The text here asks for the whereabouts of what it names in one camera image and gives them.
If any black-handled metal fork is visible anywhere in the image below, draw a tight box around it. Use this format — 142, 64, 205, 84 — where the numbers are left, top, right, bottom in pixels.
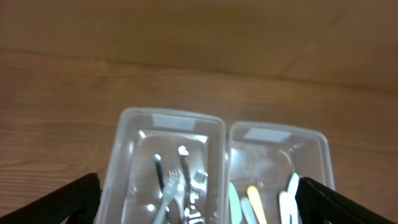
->
154, 153, 172, 224

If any long silver metal fork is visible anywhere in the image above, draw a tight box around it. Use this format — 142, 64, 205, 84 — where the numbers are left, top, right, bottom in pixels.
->
185, 170, 208, 222

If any thick white plastic fork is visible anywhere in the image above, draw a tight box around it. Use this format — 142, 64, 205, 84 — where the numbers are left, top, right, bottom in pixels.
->
153, 169, 180, 224

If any short silver metal fork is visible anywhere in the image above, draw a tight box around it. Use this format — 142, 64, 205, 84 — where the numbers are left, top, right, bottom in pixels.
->
178, 146, 204, 224

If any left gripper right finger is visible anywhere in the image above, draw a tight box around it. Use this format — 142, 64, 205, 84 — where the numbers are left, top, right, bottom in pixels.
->
295, 177, 394, 224

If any left clear plastic container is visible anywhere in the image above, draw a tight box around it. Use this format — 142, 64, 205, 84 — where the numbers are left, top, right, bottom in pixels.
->
96, 108, 228, 223

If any clear plastic container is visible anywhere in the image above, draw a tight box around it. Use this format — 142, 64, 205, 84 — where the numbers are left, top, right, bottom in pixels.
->
96, 108, 228, 223
226, 121, 335, 223

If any cream plastic knife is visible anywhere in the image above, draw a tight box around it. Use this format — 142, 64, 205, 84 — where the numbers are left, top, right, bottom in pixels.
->
279, 190, 295, 224

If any white plastic knife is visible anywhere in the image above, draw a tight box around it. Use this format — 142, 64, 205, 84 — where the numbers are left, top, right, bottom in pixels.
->
287, 172, 300, 224

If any right clear plastic container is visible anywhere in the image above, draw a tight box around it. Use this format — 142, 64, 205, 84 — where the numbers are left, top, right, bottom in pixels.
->
226, 121, 335, 223

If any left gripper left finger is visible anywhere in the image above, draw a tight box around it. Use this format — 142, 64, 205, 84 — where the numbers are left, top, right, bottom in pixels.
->
1, 173, 102, 224

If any yellow plastic knife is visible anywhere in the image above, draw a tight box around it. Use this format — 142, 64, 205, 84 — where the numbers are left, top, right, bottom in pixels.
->
246, 185, 267, 224

